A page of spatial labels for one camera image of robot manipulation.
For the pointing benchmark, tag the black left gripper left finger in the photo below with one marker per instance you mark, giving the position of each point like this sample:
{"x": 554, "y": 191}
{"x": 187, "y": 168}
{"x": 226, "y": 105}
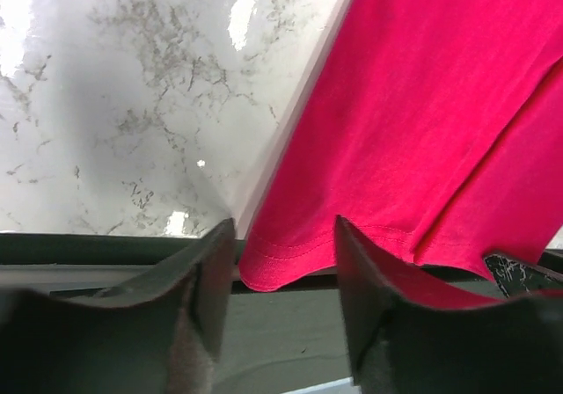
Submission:
{"x": 159, "y": 332}

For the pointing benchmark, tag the crimson red t shirt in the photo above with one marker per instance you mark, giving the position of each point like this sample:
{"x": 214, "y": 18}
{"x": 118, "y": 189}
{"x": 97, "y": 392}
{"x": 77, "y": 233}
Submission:
{"x": 435, "y": 127}

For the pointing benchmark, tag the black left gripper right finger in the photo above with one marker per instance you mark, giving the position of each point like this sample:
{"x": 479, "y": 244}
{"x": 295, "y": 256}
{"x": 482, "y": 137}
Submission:
{"x": 411, "y": 332}

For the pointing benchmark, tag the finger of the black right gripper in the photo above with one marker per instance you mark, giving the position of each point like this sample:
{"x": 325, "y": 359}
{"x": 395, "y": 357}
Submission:
{"x": 514, "y": 277}

